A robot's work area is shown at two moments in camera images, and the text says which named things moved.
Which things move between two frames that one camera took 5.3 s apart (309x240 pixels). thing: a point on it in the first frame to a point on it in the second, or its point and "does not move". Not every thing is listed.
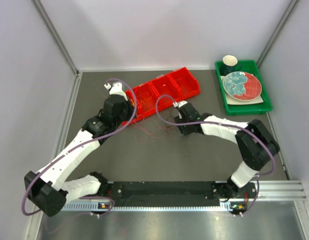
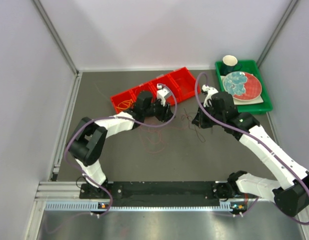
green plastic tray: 250,67 does not move
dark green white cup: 229,64 does not move
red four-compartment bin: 162,90 does not move
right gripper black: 183,131 to 199,120
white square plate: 230,101 does not move
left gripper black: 128,104 to 166,113
